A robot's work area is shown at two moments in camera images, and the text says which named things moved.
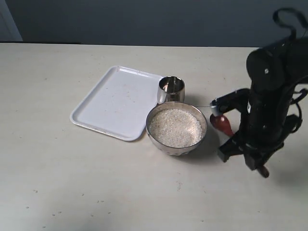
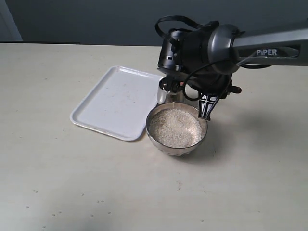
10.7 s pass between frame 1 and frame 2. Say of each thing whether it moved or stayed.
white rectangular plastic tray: stayed
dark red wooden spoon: moved
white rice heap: stayed
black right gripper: moved
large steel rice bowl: stayed
